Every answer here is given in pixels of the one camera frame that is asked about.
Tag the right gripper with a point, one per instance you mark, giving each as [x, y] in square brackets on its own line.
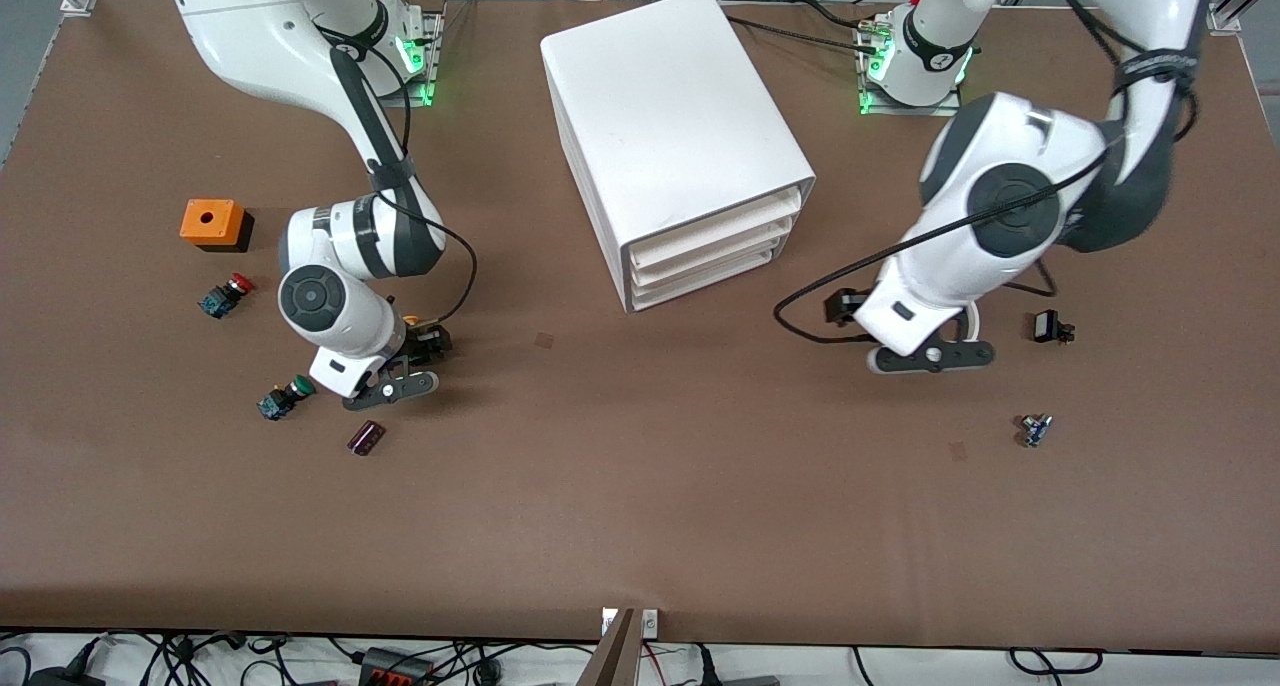
[432, 342]

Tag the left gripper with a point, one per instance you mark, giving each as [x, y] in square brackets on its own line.
[843, 305]

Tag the orange capped push button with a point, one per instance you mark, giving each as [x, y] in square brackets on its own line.
[410, 320]

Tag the white drawer with black slot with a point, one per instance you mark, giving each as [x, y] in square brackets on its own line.
[730, 221]

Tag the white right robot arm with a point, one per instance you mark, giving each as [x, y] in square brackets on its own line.
[330, 306]

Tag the plain white drawer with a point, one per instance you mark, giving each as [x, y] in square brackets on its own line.
[700, 258]
[690, 284]

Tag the green capped push button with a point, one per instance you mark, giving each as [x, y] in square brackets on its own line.
[280, 401]

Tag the red capped push button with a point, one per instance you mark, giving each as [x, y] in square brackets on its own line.
[225, 298]

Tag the white drawer cabinet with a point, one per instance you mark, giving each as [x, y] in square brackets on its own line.
[670, 106]

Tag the dark purple small component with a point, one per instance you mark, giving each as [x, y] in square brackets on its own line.
[366, 438]

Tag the white curved plastic strip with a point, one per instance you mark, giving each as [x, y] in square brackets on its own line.
[972, 321]

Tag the small blue grey component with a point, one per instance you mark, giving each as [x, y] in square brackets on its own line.
[1036, 431]

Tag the orange box with black base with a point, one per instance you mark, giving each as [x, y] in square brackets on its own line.
[208, 221]

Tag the black orange power strip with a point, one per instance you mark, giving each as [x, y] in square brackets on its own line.
[395, 666]

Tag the small black switch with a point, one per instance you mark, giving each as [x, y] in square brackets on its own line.
[1048, 326]

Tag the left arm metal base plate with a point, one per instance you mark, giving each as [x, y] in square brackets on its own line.
[910, 110]

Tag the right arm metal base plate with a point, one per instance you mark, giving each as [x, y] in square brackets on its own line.
[432, 66]

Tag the small white metal bracket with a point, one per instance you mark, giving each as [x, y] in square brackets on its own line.
[650, 623]

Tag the wooden post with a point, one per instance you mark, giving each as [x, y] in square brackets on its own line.
[612, 661]

